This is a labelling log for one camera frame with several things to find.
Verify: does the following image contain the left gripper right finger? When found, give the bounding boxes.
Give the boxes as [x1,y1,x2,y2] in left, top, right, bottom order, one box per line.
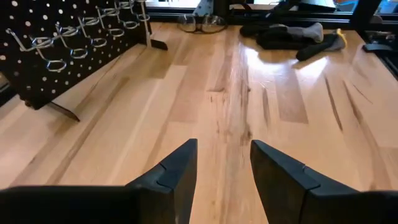
[250,139,398,224]

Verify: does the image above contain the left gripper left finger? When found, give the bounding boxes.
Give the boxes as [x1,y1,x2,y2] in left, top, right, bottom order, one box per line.
[0,138,198,224]

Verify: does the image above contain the black metal pegboard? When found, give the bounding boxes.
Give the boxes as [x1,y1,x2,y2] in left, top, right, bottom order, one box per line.
[0,0,169,123]

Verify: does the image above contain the chrome wire hook rack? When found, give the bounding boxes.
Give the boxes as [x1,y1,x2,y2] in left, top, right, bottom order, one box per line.
[5,0,152,73]

